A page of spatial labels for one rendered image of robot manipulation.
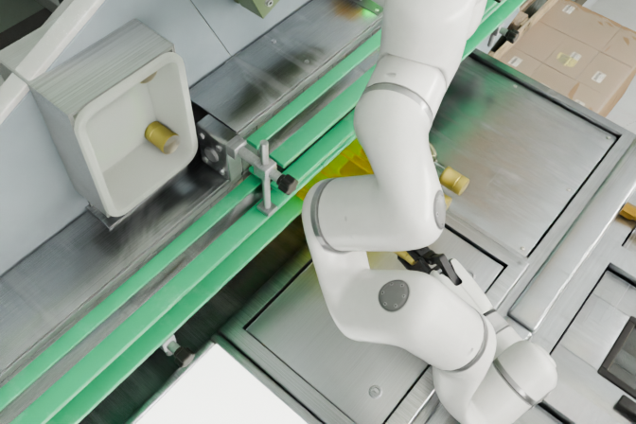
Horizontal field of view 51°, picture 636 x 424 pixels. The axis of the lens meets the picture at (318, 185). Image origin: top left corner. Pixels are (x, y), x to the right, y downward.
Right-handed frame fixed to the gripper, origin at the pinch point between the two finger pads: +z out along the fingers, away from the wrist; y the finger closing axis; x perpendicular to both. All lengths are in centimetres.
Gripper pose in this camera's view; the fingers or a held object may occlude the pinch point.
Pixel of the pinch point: (414, 254)
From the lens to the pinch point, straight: 109.6
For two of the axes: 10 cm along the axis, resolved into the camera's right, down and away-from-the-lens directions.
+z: -5.7, -6.7, 4.7
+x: -8.2, 4.5, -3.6
